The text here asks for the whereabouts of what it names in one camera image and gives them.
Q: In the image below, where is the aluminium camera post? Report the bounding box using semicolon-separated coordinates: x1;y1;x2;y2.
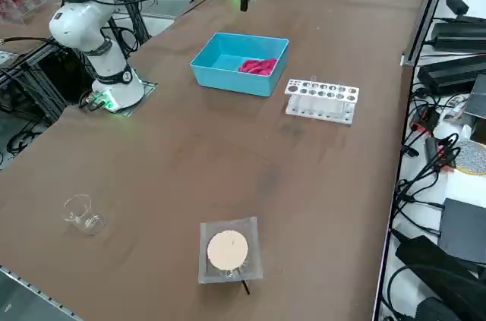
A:
400;0;457;68

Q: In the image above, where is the blue plastic storage box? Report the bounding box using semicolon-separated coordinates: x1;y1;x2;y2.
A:
189;32;291;99

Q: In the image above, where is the black flat box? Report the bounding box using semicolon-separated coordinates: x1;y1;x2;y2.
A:
437;197;486;266

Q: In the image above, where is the small black power adapter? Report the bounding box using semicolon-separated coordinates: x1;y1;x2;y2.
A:
445;0;470;16

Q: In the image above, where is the black red connector block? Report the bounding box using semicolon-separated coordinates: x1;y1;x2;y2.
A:
412;106;440;135

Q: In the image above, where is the round grey disc gold rim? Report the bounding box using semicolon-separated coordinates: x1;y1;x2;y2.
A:
453;137;486;177

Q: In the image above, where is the white test tube rack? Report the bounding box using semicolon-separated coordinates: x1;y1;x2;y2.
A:
284;74;360;125

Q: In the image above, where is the clear glass beaker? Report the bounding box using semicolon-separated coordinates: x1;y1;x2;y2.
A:
62;194;106;237

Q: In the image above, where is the round beige disc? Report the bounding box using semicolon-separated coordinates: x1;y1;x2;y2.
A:
207;230;250;271

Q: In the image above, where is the pink rag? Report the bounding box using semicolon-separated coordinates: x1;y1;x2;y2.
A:
238;57;278;76

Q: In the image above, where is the dark cardboard box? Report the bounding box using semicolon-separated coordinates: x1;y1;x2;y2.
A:
459;73;486;121

